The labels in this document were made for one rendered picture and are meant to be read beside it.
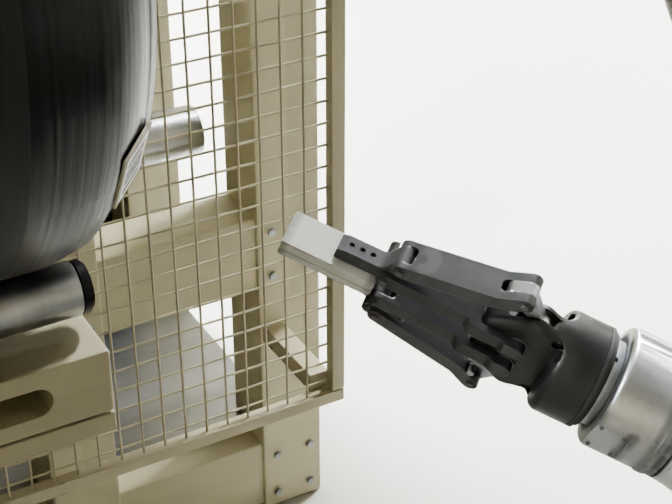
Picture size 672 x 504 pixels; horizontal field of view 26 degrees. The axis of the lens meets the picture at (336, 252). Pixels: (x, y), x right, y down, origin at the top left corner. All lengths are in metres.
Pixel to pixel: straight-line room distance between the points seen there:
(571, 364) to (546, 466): 1.43
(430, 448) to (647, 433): 1.45
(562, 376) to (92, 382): 0.38
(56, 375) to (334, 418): 1.37
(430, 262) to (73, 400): 0.33
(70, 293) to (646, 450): 0.45
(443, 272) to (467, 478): 1.42
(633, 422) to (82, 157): 0.40
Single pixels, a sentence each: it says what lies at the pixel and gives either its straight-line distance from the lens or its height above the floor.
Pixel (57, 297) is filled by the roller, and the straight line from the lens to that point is 1.13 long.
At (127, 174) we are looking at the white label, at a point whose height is 1.05.
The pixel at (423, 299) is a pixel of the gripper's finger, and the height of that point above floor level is 0.98.
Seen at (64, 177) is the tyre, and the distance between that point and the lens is 0.95.
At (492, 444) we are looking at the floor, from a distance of 2.44.
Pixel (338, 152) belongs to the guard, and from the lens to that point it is 1.81.
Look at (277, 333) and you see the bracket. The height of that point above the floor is 0.34.
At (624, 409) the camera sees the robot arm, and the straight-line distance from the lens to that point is 0.98.
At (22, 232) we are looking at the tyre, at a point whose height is 1.03.
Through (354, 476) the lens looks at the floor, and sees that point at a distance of 2.36.
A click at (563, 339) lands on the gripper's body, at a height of 0.97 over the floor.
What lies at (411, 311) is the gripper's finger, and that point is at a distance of 1.00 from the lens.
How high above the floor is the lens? 1.52
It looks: 31 degrees down
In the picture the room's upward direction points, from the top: straight up
